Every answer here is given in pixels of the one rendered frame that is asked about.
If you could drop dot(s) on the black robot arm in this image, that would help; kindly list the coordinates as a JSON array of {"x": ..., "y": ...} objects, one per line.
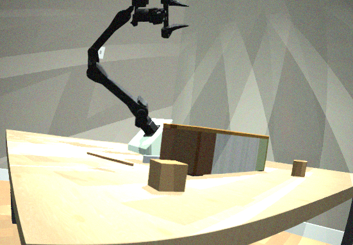
[{"x": 97, "y": 73}]

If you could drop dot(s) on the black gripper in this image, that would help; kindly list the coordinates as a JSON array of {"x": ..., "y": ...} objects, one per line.
[{"x": 167, "y": 30}]

